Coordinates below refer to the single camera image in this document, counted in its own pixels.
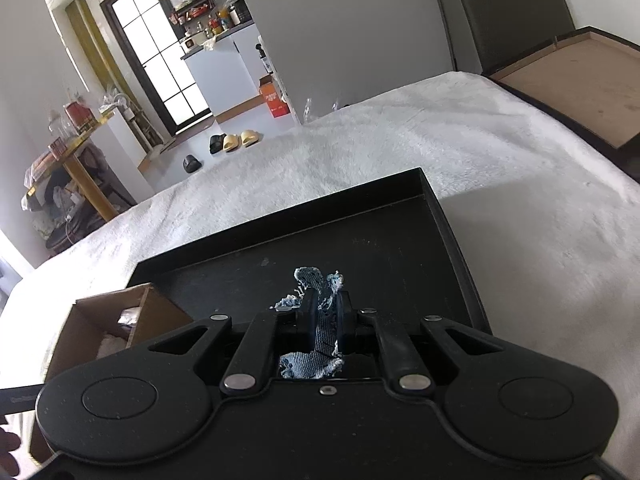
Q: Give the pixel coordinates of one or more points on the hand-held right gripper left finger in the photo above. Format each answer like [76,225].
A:
[309,320]

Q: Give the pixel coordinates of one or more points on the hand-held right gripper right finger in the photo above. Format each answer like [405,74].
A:
[344,322]

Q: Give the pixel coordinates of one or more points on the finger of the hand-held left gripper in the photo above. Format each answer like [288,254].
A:
[20,399]

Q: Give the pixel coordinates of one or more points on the denim fabric scrap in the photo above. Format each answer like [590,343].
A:
[311,280]

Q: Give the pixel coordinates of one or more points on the black tray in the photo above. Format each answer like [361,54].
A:
[350,230]

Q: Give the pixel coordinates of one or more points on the cardboard box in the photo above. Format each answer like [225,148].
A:
[162,315]

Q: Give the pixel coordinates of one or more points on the person's left hand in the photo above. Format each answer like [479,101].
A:
[7,442]

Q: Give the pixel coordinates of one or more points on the white fluffy cloth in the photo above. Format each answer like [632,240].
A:
[112,347]

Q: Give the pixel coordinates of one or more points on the small white scrap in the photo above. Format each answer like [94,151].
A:
[127,316]

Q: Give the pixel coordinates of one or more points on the beige slipper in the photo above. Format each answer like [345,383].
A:
[232,142]
[250,138]

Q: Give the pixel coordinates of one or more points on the black slipper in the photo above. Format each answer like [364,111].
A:
[216,144]
[191,163]

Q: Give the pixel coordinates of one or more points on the pile of bags and cloths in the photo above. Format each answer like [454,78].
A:
[55,200]

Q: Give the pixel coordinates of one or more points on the red carton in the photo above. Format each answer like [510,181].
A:
[275,97]

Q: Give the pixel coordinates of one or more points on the wooden table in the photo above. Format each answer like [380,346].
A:
[87,180]

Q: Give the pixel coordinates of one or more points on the white kitchen counter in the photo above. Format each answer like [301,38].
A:
[225,75]

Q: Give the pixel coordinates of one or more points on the spray bottle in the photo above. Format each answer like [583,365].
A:
[265,62]

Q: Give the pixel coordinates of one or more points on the red jar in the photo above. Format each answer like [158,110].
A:
[77,116]

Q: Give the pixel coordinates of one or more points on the dark framed glass door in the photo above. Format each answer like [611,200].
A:
[152,55]

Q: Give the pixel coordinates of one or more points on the shelf of kitchen bottles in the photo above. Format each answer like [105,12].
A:
[210,15]

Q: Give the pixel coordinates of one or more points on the brown wooden board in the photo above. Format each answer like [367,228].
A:
[585,90]

